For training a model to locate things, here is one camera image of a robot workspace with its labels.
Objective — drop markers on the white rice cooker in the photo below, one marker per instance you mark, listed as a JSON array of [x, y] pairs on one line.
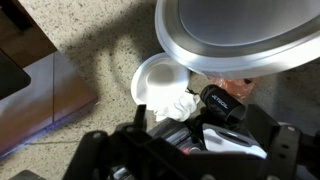
[[240, 30]]

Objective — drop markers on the crumpled white paper towel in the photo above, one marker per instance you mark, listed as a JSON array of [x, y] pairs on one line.
[[180, 106]]

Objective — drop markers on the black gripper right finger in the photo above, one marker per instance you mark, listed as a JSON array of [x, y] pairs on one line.
[[290, 156]]

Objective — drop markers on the white plate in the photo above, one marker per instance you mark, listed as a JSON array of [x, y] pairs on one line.
[[160, 76]]

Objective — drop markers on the orange plastic bag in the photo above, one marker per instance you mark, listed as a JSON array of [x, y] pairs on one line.
[[233, 85]]

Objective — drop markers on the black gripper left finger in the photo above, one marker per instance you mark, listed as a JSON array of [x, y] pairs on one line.
[[100, 156]]

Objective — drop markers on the black Jetboil cup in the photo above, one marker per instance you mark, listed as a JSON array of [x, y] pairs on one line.
[[221, 103]]

